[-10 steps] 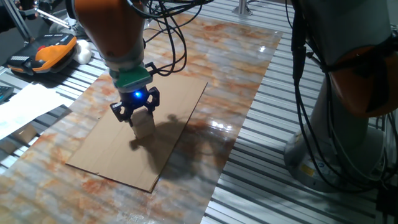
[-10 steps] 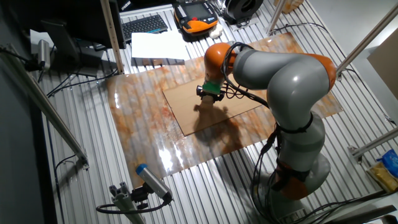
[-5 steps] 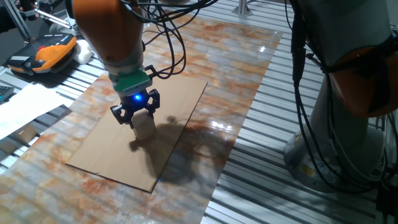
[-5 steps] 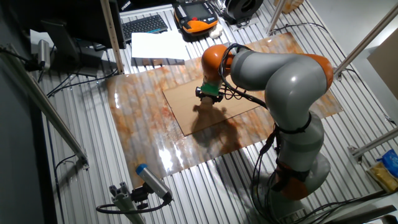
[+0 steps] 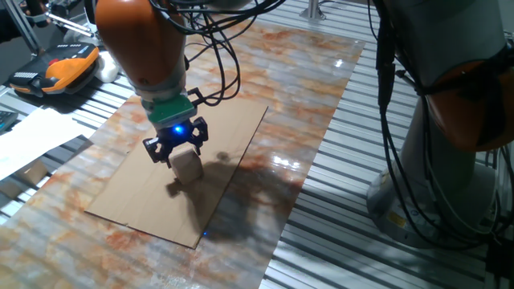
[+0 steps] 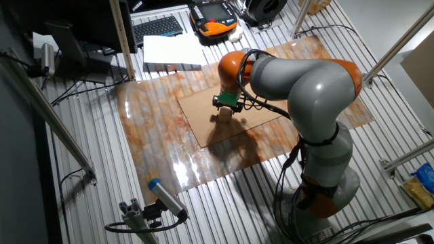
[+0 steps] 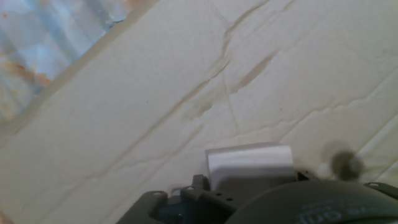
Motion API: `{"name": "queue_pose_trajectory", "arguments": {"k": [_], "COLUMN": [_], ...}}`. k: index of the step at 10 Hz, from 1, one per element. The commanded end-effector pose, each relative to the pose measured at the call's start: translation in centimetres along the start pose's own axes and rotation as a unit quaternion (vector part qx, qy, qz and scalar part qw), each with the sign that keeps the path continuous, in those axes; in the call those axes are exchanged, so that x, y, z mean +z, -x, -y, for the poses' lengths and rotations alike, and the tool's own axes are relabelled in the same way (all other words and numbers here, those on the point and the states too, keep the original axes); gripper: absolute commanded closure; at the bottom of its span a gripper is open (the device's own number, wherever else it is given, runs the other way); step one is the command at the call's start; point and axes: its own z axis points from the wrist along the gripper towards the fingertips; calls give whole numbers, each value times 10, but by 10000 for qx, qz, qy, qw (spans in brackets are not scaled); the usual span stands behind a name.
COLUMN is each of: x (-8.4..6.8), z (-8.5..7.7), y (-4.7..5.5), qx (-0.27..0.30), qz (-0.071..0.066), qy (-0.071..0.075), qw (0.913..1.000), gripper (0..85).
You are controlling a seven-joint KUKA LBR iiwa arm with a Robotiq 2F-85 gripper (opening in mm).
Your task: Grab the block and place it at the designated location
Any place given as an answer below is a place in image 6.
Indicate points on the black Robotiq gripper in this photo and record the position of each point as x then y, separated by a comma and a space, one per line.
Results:
238, 107

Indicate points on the light wooden cube block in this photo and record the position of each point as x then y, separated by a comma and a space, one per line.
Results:
225, 115

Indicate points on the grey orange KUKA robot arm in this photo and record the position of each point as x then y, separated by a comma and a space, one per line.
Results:
312, 95

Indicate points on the green flange adapter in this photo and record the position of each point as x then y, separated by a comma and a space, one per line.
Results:
227, 98

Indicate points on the brown cardboard sheet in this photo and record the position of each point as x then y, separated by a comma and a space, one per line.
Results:
196, 115

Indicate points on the orange grey marble pattern mat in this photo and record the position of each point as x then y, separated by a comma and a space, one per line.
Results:
152, 128

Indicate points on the white paper sheet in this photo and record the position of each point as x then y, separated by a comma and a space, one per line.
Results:
173, 49

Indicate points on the orange black teach pendant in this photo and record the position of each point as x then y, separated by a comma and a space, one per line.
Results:
213, 18

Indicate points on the black computer keyboard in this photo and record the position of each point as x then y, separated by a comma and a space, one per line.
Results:
157, 28

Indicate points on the marble pattern box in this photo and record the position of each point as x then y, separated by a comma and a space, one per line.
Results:
315, 5

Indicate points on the grey aluminium profile stand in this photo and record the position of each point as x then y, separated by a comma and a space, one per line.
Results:
135, 220

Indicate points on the black monitor stand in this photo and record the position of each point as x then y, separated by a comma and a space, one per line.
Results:
73, 51

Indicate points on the slanted aluminium profile bar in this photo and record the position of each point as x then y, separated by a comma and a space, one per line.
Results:
44, 108

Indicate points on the black computer monitor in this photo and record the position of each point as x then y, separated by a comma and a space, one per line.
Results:
68, 17

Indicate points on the large brown cardboard board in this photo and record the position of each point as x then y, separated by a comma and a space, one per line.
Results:
420, 71

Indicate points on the yellow plastic bag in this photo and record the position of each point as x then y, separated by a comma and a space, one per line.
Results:
418, 193

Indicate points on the blue plastic bag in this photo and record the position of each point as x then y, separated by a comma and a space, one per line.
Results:
425, 176

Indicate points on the silver camera with blue cap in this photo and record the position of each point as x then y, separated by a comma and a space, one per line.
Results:
167, 198

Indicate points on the short aluminium frame post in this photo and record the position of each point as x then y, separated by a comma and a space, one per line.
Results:
300, 17

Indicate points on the tan upright frame post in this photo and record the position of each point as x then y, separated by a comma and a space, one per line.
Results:
122, 40

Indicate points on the low aluminium frame beam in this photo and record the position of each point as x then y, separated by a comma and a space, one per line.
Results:
407, 156

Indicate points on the silver cylinder camera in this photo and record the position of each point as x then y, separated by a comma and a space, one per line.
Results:
48, 59

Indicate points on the long aluminium frame beam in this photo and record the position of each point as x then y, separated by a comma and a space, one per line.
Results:
400, 42

